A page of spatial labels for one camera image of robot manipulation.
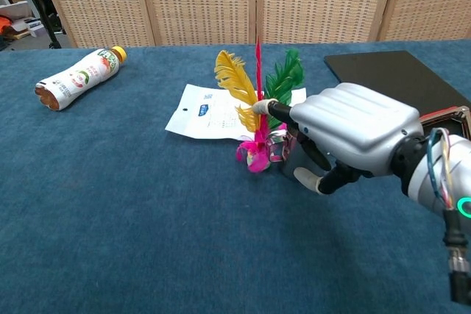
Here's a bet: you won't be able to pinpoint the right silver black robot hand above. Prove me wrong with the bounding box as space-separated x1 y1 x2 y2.
252 82 425 195

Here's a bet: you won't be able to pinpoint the colourful feather toy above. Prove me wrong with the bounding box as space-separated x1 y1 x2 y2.
214 36 306 174

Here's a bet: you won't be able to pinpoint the black clipboard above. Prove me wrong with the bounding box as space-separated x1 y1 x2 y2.
323 50 471 116

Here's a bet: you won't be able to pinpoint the small metal measuring cup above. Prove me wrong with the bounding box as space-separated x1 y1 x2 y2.
265 130 310 182

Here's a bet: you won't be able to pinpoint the white plastic packet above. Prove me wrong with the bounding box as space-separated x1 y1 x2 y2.
164 83 308 141

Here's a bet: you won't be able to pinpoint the blue felt table mat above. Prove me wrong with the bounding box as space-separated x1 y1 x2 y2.
0 38 471 314

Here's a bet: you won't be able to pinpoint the white drink bottle yellow cap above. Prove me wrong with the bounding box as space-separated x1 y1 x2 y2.
35 46 128 112

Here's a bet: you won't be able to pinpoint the black tripod stand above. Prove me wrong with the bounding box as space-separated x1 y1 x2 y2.
21 0 64 50

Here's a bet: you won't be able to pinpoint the white cardboard box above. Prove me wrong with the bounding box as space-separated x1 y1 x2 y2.
0 0 46 41

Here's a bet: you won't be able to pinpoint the metal tongs red handles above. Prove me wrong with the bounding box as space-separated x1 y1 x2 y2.
419 106 471 139

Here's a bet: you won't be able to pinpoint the multicolour wrist cable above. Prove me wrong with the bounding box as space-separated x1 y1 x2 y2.
426 127 471 307

